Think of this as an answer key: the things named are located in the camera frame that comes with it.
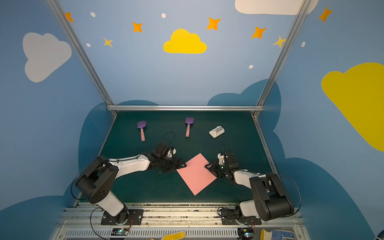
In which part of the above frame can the pink square paper sheet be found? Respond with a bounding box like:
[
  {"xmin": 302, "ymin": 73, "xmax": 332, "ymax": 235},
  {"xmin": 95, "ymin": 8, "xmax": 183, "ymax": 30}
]
[{"xmin": 177, "ymin": 153, "xmax": 217, "ymax": 196}]

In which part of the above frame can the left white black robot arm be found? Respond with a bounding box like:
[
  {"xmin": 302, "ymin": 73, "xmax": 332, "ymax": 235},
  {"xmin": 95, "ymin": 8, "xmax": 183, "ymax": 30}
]
[{"xmin": 74, "ymin": 142, "xmax": 187, "ymax": 226}]

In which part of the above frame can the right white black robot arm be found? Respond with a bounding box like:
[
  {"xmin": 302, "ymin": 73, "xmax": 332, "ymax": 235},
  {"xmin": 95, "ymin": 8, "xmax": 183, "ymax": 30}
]
[{"xmin": 205, "ymin": 153, "xmax": 297, "ymax": 222}]

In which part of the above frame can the white small plastic device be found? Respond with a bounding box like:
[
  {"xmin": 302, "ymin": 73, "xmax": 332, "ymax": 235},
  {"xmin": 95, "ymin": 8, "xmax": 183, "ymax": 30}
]
[{"xmin": 209, "ymin": 126, "xmax": 225, "ymax": 139}]

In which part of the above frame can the left purple pink spatula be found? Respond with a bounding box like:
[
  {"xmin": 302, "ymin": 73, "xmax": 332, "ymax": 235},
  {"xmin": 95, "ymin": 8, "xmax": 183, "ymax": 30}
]
[{"xmin": 137, "ymin": 121, "xmax": 147, "ymax": 142}]

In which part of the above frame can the purple pink spatula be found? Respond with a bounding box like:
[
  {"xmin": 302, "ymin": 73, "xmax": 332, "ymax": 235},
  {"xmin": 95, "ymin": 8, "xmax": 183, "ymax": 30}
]
[
  {"xmin": 137, "ymin": 121, "xmax": 147, "ymax": 142},
  {"xmin": 185, "ymin": 117, "xmax": 195, "ymax": 138}
]

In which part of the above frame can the right purple pink spatula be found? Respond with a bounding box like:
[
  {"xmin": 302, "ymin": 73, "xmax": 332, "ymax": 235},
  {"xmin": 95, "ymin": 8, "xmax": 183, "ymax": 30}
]
[{"xmin": 185, "ymin": 117, "xmax": 195, "ymax": 138}]

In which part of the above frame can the right green circuit board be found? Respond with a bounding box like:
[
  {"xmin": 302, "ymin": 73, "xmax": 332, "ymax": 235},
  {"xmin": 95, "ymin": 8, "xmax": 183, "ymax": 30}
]
[{"xmin": 237, "ymin": 228, "xmax": 255, "ymax": 240}]

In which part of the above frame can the green circuit board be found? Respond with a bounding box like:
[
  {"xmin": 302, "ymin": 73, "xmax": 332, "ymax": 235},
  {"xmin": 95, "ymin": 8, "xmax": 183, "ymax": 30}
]
[
  {"xmin": 237, "ymin": 228, "xmax": 255, "ymax": 240},
  {"xmin": 111, "ymin": 228, "xmax": 130, "ymax": 236}
]

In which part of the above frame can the yellow glove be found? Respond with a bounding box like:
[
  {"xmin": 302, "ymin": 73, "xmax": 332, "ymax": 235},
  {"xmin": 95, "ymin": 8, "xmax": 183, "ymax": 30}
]
[{"xmin": 160, "ymin": 231, "xmax": 186, "ymax": 240}]

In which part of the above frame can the blue white glove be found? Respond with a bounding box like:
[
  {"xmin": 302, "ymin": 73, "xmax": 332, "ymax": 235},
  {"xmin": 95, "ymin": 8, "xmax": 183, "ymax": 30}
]
[{"xmin": 260, "ymin": 229, "xmax": 296, "ymax": 240}]

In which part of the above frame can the left green circuit board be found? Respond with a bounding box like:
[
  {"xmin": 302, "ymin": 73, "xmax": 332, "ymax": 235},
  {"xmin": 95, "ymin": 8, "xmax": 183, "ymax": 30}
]
[{"xmin": 111, "ymin": 228, "xmax": 130, "ymax": 236}]

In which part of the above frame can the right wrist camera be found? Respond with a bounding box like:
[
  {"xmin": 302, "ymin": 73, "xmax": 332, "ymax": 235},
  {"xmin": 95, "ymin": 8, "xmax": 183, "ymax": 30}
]
[{"xmin": 218, "ymin": 153, "xmax": 228, "ymax": 166}]

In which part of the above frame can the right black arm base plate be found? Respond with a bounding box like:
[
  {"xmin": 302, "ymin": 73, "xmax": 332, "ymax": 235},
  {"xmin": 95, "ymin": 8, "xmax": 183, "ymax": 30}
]
[{"xmin": 217, "ymin": 208, "xmax": 262, "ymax": 226}]

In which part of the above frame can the aluminium front rail base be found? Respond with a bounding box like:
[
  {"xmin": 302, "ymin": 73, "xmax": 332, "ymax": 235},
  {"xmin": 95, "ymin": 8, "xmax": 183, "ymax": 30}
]
[{"xmin": 51, "ymin": 203, "xmax": 310, "ymax": 240}]

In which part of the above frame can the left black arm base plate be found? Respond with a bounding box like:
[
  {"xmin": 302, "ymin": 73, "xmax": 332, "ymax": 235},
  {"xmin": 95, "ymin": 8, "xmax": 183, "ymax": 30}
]
[{"xmin": 101, "ymin": 209, "xmax": 144, "ymax": 226}]

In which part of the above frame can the horizontal aluminium frame bar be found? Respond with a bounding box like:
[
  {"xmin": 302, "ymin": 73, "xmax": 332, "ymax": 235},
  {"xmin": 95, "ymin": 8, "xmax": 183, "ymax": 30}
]
[{"xmin": 107, "ymin": 105, "xmax": 264, "ymax": 112}]

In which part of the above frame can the left aluminium frame post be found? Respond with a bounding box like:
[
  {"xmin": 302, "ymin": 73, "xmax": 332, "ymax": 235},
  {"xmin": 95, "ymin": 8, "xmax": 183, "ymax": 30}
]
[{"xmin": 46, "ymin": 0, "xmax": 114, "ymax": 106}]

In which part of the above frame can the aluminium frame post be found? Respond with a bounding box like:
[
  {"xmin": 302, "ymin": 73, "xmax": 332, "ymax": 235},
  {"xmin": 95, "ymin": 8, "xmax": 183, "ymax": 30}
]
[
  {"xmin": 46, "ymin": 0, "xmax": 114, "ymax": 106},
  {"xmin": 252, "ymin": 0, "xmax": 312, "ymax": 120}
]

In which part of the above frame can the right aluminium frame post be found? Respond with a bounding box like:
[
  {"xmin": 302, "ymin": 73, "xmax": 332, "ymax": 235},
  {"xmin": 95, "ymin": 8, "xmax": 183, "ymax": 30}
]
[{"xmin": 252, "ymin": 0, "xmax": 312, "ymax": 120}]

